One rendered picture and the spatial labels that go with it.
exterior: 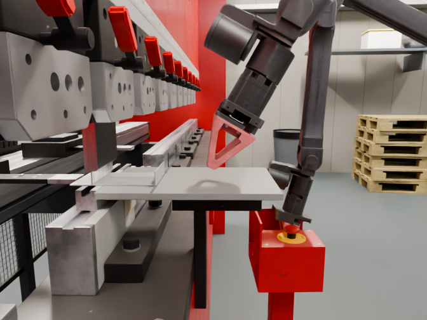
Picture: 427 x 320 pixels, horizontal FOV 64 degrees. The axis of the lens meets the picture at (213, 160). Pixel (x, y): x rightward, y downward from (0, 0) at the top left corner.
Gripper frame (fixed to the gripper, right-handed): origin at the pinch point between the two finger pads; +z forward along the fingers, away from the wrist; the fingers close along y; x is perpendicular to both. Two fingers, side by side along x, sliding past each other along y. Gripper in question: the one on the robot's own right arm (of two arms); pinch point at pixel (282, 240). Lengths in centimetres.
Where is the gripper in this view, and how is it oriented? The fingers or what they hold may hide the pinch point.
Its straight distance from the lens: 101.4
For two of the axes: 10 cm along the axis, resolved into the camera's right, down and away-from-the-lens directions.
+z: -2.6, 9.5, 1.6
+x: 0.2, 1.7, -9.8
